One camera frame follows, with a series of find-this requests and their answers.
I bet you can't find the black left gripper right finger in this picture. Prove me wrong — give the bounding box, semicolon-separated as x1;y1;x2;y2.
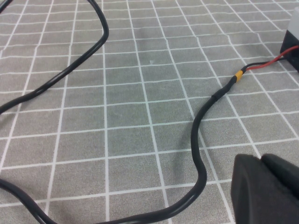
260;153;299;200

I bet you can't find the grey checked tablecloth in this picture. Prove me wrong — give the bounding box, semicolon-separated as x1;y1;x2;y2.
0;0;299;224

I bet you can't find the grey black button box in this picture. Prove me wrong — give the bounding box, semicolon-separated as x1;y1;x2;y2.
279;7;299;73

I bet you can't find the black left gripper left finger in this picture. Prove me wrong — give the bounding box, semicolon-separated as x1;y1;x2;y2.
230;153;299;224

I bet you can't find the black power cable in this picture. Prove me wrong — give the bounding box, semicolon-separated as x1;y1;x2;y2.
0;0;299;224

